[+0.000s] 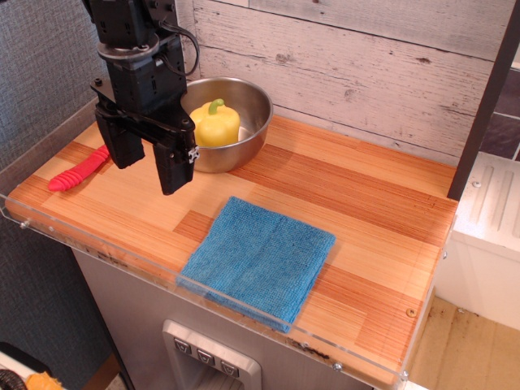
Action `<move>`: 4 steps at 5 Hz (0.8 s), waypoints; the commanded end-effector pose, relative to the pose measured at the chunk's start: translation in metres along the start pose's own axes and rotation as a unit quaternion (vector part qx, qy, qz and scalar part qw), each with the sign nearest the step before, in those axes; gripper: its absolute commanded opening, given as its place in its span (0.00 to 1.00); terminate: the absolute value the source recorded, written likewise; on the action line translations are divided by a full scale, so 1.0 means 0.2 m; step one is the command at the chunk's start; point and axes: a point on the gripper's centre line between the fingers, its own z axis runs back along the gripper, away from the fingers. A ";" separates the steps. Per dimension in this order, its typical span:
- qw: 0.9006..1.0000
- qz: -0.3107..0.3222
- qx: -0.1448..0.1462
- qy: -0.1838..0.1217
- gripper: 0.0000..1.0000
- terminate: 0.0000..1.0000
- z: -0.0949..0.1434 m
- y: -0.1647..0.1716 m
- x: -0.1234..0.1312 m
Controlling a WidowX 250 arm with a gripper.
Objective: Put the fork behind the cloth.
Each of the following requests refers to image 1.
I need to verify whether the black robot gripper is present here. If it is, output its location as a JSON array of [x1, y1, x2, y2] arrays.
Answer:
[[93, 34, 200, 195]]

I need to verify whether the red handled metal fork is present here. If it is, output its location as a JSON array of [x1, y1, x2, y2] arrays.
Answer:
[[48, 145, 110, 192]]

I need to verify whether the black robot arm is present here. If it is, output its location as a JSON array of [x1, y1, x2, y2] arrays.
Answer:
[[84, 1, 199, 195]]

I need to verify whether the blue folded cloth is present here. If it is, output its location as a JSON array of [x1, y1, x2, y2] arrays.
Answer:
[[176, 197, 336, 333]]

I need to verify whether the yellow bell pepper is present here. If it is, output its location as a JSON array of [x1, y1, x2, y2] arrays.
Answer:
[[189, 98, 241, 148]]

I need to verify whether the stainless steel bowl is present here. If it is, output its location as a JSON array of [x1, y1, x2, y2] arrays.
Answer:
[[182, 77, 273, 173]]

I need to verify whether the clear acrylic table guard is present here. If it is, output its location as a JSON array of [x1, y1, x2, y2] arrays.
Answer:
[[1, 106, 457, 389]]

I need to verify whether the grey cabinet with buttons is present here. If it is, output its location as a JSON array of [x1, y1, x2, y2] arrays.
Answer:
[[74, 250, 369, 389]]

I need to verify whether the orange object bottom left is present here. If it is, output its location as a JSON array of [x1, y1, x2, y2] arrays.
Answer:
[[25, 372, 63, 390]]

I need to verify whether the white cabinet on right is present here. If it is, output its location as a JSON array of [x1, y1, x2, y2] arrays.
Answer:
[[434, 153, 519, 329]]

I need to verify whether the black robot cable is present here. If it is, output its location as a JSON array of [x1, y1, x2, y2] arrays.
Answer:
[[156, 18, 201, 78]]

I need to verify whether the dark vertical post right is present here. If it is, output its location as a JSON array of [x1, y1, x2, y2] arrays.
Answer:
[[447, 0, 519, 201]]

